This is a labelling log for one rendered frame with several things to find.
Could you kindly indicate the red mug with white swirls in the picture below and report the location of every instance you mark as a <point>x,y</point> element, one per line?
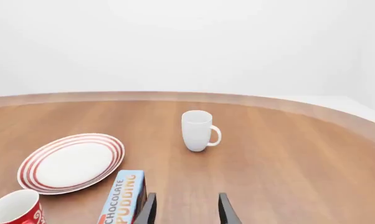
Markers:
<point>17,208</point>

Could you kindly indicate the blue chocolate pudding box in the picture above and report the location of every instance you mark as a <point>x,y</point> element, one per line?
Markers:
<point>122,198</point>

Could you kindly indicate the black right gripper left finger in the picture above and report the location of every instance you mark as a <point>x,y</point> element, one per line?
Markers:
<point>149,211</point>

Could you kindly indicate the white plate with red rings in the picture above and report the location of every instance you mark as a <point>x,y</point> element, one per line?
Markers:
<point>72,163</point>

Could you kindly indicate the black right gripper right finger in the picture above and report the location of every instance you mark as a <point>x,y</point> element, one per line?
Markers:
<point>226,211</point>

